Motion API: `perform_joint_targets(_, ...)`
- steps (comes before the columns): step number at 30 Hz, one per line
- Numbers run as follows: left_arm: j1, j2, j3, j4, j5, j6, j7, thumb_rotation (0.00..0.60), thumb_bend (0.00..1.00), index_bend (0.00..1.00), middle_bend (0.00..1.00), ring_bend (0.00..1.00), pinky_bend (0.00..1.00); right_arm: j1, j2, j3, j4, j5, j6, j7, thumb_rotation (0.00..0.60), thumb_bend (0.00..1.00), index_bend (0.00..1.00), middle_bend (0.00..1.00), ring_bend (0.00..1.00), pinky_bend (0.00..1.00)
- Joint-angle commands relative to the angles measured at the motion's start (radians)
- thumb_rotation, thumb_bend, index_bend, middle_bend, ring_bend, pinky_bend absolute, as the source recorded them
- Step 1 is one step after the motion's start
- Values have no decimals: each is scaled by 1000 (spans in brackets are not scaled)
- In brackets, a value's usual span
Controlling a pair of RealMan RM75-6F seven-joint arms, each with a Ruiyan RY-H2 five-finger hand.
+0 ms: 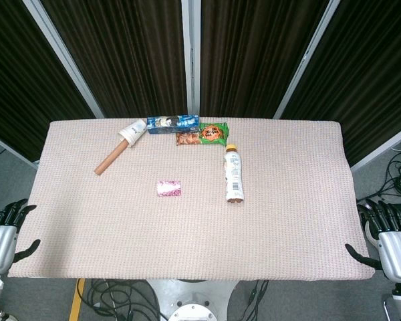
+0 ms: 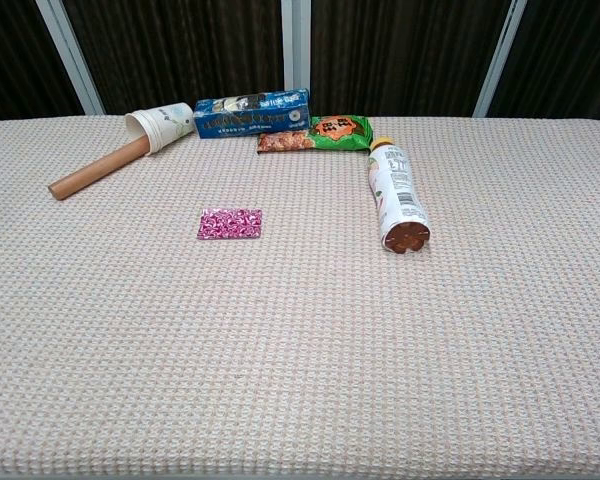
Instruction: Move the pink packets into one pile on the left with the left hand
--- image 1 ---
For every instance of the brown snack packet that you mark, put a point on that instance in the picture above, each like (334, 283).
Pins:
(187, 138)

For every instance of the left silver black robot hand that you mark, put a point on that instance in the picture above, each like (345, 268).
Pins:
(1, 247)

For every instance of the white bottle orange cap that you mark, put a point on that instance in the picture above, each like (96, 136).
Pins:
(234, 174)

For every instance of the white grey robot base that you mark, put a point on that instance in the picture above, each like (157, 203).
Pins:
(190, 301)

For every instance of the black pleated curtain panel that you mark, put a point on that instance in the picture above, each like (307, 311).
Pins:
(20, 83)
(371, 83)
(127, 60)
(247, 60)

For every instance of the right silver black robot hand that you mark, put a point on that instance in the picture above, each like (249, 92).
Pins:
(397, 254)

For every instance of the white paper cup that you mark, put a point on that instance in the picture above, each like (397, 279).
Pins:
(133, 131)

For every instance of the blue rectangular carton box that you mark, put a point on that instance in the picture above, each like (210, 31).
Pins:
(172, 124)

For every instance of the green snack packet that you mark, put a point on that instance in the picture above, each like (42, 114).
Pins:
(213, 133)

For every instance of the yellow floor tape strip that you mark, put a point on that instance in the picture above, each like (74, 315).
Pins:
(77, 301)

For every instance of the grey aluminium partition post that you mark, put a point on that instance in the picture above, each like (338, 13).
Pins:
(381, 148)
(190, 57)
(10, 148)
(64, 57)
(307, 57)

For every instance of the pink woven tablecloth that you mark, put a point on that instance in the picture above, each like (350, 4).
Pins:
(187, 240)

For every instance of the brown cylindrical stick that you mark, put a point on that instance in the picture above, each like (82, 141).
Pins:
(110, 160)

